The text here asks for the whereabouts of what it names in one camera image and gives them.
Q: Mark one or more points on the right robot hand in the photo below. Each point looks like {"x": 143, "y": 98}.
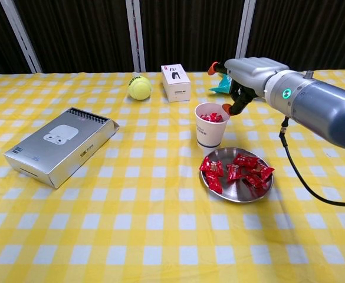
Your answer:
{"x": 249, "y": 73}

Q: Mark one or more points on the red candy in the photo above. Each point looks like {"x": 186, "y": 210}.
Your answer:
{"x": 212, "y": 166}
{"x": 245, "y": 160}
{"x": 233, "y": 172}
{"x": 263, "y": 171}
{"x": 217, "y": 117}
{"x": 253, "y": 180}
{"x": 215, "y": 182}
{"x": 206, "y": 117}

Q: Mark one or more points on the round steel plate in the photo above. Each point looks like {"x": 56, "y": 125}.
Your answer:
{"x": 240, "y": 191}

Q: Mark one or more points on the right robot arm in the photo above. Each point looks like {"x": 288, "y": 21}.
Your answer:
{"x": 322, "y": 100}

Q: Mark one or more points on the white paper cup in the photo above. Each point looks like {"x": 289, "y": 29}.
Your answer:
{"x": 210, "y": 132}

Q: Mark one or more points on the teal snack bag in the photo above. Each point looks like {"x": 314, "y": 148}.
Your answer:
{"x": 222, "y": 85}

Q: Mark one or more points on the small white product box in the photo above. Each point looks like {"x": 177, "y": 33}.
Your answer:
{"x": 175, "y": 85}

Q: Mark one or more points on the yellow tennis ball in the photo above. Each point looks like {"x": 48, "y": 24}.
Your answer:
{"x": 139, "y": 88}

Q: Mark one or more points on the yellow checkered tablecloth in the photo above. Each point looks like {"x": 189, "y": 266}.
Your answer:
{"x": 148, "y": 206}

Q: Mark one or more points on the silver earbuds box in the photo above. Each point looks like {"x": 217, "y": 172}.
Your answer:
{"x": 57, "y": 147}

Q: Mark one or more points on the white metal frame post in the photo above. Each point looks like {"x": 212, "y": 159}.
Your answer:
{"x": 244, "y": 35}
{"x": 21, "y": 35}
{"x": 139, "y": 59}

